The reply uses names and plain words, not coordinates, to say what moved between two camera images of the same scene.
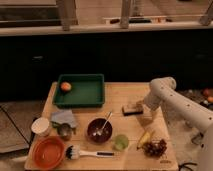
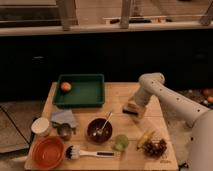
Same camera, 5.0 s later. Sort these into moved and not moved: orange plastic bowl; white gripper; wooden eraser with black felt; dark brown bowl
Moved: white gripper
Not moved: dark brown bowl; wooden eraser with black felt; orange plastic bowl
